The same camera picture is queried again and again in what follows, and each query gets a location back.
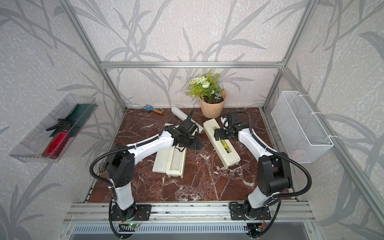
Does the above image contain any red spray bottle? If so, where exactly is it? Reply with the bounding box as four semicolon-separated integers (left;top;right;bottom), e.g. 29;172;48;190
42;119;73;160

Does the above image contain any blue garden trowel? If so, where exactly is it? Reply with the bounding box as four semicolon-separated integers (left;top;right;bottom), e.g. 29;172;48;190
141;105;164;115

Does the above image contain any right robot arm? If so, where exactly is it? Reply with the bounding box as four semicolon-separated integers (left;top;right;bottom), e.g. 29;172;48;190
214;112;313;215

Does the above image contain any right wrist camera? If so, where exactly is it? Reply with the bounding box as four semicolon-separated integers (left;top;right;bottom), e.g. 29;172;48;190
221;117;230;129

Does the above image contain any potted green plant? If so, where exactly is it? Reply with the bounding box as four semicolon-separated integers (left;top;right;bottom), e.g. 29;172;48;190
186;70;227;119

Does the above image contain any white wire basket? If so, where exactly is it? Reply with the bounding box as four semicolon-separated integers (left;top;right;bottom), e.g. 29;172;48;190
271;91;334;164

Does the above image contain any clear wall tray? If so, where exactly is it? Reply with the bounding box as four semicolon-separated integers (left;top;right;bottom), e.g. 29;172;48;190
10;94;98;163

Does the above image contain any green cloth in tray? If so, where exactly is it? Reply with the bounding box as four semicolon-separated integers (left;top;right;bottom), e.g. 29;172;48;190
50;104;97;138

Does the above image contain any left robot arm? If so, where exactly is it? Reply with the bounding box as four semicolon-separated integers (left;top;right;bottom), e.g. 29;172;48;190
89;119;203;211

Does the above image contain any cream dispenser box base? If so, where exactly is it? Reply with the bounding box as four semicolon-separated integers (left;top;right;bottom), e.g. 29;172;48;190
166;147;187;179

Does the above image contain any white plastic wrap roll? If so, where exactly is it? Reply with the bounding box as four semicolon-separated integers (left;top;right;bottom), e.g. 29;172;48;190
171;107;204;134

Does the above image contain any cream dispenser lid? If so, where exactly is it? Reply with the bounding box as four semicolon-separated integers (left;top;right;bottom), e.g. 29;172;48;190
152;147;173;174

